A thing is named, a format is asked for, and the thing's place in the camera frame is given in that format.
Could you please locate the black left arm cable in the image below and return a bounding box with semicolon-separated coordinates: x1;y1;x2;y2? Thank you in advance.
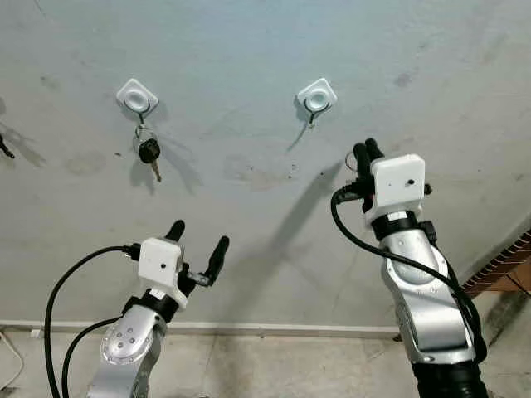
61;317;127;398
44;244;144;398

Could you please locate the red tiled wall edge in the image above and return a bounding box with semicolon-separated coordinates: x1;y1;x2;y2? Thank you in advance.
460;231;531;299

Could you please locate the metal key ring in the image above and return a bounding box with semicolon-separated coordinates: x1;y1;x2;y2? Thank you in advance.
343;152;361;180

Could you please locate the black car key with ring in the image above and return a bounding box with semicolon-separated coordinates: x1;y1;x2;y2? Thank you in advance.
134;123;164;183

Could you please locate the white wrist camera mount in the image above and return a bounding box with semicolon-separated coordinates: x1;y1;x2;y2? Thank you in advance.
368;155;427;230
138;237;187;309

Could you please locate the white adhesive wall hook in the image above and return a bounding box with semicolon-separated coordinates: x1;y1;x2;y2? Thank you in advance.
296;79;339;127
116;79;159;118

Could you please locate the thin white floor cable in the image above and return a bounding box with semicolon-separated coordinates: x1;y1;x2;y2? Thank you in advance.
0;330;27;392

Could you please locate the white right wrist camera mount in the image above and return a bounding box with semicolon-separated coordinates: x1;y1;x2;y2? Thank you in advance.
368;155;427;230

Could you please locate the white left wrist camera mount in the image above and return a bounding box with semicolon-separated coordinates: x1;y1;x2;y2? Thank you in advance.
138;237;187;309

